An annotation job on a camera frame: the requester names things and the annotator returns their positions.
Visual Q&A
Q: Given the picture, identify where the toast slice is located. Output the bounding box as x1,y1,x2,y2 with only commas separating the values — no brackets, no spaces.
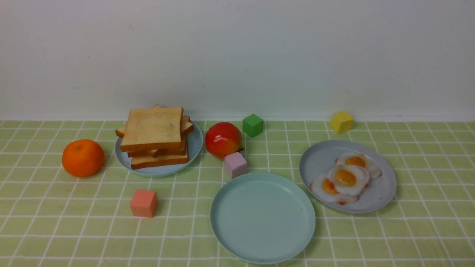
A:
127,136,187,158
120,107,184,152
115,105,193,142
130,146,189,169

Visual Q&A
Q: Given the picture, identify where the fried egg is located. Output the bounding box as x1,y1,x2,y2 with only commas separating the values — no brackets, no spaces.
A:
310,174,360,205
335,152,382,179
328,165,370,196

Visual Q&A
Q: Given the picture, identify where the red apple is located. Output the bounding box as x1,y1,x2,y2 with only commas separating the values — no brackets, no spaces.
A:
205,122,244,160

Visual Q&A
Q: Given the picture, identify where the green cube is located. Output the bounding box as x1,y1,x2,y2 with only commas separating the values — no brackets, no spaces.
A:
242,113,264,138

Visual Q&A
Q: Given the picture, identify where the pink lilac cube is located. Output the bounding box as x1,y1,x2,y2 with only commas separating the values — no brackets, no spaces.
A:
224,152,248,179

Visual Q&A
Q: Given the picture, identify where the light blue bread plate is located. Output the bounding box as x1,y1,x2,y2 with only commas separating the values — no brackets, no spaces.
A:
115,123,204,177

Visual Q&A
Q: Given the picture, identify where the teal empty plate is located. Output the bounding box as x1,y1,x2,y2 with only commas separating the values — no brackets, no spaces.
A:
209,172,316,265

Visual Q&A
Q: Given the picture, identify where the yellow cube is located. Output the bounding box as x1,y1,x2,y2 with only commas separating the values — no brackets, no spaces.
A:
330,110,354,134

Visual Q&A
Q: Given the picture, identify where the salmon red cube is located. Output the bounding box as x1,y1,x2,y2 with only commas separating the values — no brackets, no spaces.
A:
130,189,159,218

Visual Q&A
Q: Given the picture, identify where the grey egg plate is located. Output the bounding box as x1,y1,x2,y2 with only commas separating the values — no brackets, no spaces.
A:
299,140,397,214

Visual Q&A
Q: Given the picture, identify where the orange mandarin fruit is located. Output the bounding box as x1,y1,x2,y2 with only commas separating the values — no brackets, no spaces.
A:
62,139,105,178

